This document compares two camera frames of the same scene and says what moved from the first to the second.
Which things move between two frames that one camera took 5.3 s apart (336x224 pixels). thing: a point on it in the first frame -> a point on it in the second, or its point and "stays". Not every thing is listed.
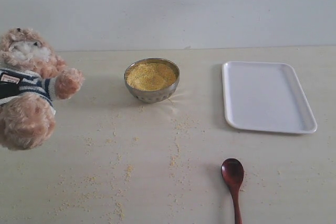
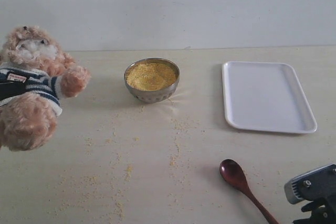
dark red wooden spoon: (232, 173) -> (233, 173)
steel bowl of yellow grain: (151, 80) stays
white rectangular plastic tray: (266, 96) stays
